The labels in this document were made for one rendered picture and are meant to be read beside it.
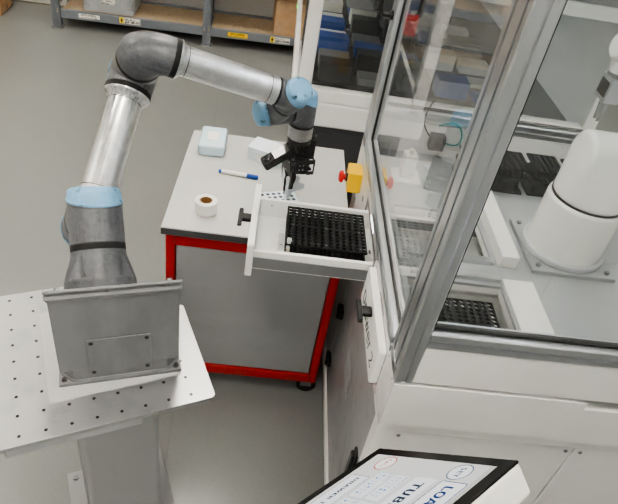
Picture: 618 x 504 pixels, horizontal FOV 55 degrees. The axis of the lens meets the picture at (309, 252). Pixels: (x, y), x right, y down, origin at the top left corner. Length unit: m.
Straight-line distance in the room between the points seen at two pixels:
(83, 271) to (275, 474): 1.14
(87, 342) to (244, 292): 0.77
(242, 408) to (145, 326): 1.06
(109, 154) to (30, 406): 0.60
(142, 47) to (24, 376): 0.79
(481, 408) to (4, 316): 1.12
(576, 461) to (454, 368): 0.49
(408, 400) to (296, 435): 1.02
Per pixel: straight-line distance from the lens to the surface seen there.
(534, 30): 0.85
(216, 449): 2.20
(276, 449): 2.22
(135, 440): 1.65
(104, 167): 1.51
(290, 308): 2.01
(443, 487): 0.88
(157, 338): 1.33
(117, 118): 1.55
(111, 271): 1.30
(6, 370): 1.48
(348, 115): 2.35
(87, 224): 1.32
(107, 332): 1.30
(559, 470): 1.63
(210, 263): 1.90
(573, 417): 1.43
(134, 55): 1.51
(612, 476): 1.70
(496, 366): 1.24
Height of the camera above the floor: 1.87
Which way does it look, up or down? 39 degrees down
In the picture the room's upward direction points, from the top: 11 degrees clockwise
